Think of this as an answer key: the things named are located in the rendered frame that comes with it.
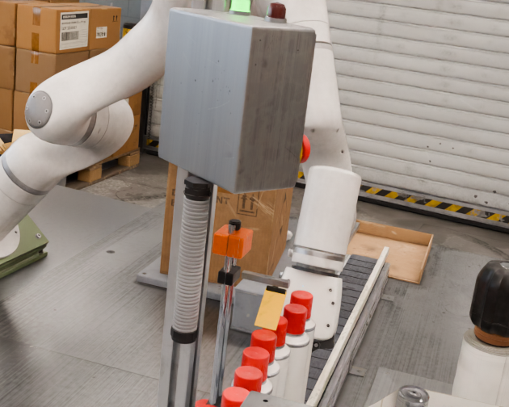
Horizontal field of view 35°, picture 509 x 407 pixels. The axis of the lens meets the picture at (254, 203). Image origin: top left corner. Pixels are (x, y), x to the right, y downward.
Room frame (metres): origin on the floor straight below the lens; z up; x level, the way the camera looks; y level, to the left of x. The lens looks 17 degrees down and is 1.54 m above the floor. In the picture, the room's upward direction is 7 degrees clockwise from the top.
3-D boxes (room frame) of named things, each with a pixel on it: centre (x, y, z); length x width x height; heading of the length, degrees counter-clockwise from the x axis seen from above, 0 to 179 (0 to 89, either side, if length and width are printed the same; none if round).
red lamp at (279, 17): (0.95, 0.00, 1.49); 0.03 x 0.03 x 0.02
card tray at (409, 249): (2.01, -0.34, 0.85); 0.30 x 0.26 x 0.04; 164
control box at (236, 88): (0.97, 0.04, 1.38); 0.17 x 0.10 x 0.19; 40
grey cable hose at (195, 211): (0.92, 0.07, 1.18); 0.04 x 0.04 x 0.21
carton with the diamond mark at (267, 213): (1.79, 0.05, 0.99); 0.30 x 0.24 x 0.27; 171
